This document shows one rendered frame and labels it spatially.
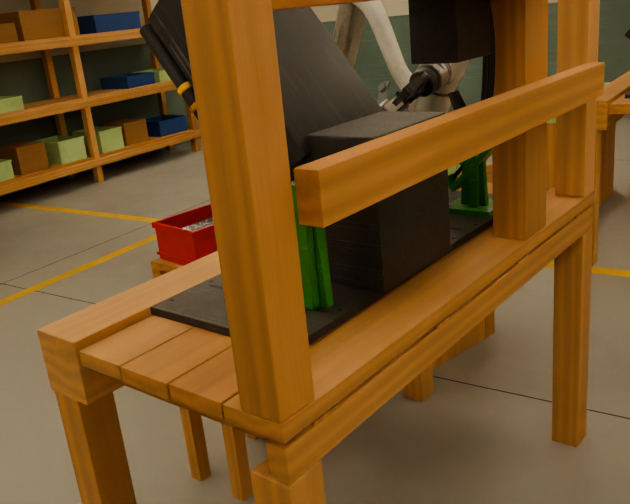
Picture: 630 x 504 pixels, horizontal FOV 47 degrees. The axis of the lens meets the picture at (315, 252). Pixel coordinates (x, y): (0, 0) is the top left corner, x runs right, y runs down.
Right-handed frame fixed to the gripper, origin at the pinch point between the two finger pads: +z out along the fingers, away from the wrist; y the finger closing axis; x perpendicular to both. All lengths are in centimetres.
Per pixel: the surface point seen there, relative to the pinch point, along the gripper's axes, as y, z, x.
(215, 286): -23, 60, 0
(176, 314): -18, 75, 0
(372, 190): 38, 64, 17
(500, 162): 7.4, -4.0, 30.2
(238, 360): 18, 92, 20
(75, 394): -32, 98, -4
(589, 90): 19, -37, 35
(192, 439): -114, 57, 17
